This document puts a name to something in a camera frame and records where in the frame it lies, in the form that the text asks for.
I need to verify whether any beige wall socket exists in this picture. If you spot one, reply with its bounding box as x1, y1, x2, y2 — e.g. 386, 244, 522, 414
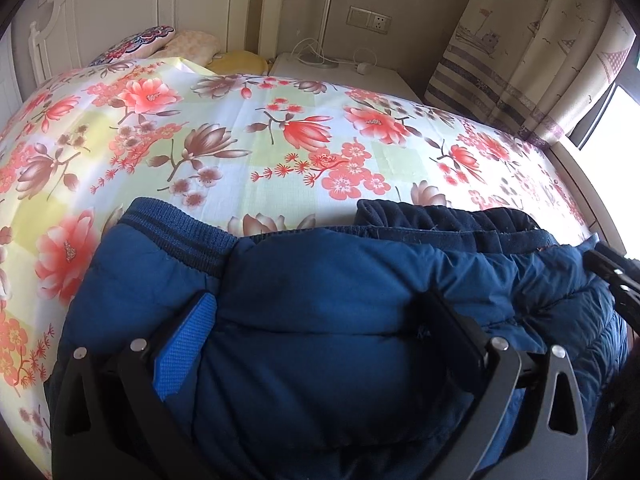
347, 6, 393, 35

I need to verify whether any printed sailboat curtain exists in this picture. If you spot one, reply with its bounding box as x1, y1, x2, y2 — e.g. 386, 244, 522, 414
424, 0, 637, 149

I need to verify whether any dark framed window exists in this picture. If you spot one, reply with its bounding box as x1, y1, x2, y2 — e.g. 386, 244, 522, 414
565, 30, 640, 166

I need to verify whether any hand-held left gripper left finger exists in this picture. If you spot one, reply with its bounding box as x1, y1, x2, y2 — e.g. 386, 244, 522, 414
50, 291, 220, 480

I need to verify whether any blue quilted jacket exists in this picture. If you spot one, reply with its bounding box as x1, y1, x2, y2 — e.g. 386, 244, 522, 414
47, 197, 631, 480

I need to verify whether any white wooden headboard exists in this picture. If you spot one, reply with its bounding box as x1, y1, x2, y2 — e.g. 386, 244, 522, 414
10, 0, 282, 86

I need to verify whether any white nightstand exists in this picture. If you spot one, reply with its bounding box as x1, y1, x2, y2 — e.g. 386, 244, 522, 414
267, 51, 426, 107

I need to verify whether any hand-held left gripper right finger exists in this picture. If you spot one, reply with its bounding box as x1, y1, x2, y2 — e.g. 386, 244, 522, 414
417, 289, 589, 480

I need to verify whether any cream textured pillow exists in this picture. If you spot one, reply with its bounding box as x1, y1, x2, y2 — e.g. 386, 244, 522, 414
160, 30, 224, 69

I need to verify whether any silver floor lamp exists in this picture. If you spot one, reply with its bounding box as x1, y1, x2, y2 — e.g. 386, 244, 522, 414
300, 0, 342, 69

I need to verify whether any floral bed sheet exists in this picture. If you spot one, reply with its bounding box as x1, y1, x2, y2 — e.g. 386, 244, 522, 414
0, 55, 601, 480

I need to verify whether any yellow pillow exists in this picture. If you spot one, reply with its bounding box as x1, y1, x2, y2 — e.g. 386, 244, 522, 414
207, 50, 271, 77

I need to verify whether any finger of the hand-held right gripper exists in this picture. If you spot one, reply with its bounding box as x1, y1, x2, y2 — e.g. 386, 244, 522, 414
607, 277, 640, 309
582, 246, 640, 283

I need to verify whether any patterned embroidered pillow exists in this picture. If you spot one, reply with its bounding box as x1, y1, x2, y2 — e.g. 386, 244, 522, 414
90, 25, 176, 67

